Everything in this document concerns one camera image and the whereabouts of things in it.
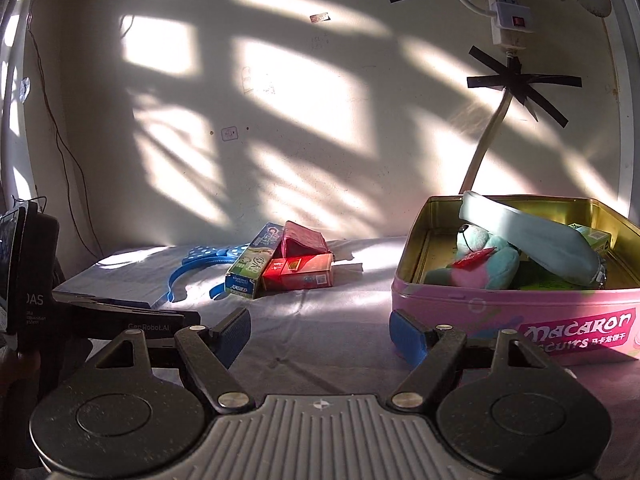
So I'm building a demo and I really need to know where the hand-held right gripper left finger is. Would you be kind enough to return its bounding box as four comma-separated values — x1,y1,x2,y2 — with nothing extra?
85,307,256,413

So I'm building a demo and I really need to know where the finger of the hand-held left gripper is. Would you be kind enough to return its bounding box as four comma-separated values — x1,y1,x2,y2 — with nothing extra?
52,292,202,348

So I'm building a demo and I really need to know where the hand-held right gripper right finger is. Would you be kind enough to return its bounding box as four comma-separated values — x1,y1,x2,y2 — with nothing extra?
387,310,566,413

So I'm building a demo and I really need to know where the pink biscuit tin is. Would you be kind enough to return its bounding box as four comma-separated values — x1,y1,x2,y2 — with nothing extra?
390,195,640,368

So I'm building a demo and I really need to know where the blue plastic tool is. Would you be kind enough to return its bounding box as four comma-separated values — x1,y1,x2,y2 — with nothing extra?
166,242,251,307

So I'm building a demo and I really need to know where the toothpaste box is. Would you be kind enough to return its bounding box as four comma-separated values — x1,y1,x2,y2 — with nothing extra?
225,222,286,301

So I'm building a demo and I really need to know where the red box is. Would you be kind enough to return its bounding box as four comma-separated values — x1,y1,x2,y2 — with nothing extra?
260,254,335,292

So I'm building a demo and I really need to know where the pink pouch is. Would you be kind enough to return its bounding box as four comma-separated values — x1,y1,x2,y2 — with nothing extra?
281,220,331,260

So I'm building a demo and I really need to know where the blue checked bed sheet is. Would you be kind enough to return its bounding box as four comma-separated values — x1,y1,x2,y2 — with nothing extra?
52,237,640,480

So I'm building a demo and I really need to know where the green packet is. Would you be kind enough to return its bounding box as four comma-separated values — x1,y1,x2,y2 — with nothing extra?
515,259,593,291

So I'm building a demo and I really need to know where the white plush toy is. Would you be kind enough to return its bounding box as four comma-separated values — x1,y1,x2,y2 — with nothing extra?
459,190,608,288

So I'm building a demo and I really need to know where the small green box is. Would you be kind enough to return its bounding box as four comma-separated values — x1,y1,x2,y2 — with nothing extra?
567,224,613,266

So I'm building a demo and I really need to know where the black tape star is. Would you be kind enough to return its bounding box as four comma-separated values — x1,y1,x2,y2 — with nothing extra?
467,45,583,128

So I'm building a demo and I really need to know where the white power strip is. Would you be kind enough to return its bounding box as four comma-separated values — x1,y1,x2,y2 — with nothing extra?
485,0,536,51

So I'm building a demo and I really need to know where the thin dark wall cable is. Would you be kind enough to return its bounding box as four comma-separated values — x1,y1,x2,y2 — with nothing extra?
25,10,101,261

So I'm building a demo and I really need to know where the beige power cable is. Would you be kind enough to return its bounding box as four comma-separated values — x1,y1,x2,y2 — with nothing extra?
459,57,516,196

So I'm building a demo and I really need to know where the white window frame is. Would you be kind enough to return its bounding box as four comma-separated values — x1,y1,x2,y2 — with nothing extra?
600,0,640,221

